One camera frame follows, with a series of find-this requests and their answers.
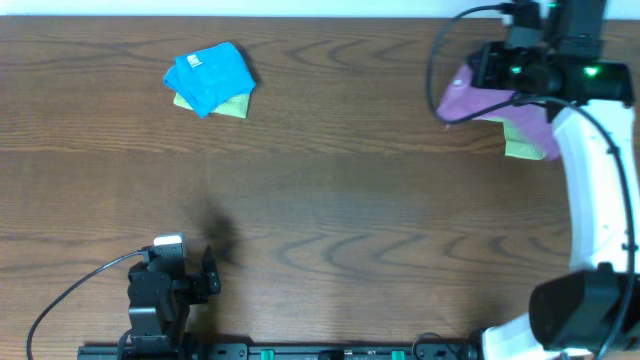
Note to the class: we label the purple microfiber cloth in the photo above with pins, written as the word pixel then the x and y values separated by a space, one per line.
pixel 462 99

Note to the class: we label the green crumpled cloth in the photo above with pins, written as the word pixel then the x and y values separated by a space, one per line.
pixel 516 144

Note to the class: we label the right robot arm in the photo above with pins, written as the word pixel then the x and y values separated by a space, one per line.
pixel 595 307

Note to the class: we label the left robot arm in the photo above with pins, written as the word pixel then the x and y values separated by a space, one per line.
pixel 161 293

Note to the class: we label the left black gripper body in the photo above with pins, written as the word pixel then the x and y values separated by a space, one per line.
pixel 201 286

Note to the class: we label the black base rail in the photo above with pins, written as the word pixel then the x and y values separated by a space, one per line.
pixel 430 350

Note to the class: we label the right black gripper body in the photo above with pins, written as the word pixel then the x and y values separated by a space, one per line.
pixel 509 71

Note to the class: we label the green folded cloth under blue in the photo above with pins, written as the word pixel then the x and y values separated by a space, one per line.
pixel 236 106

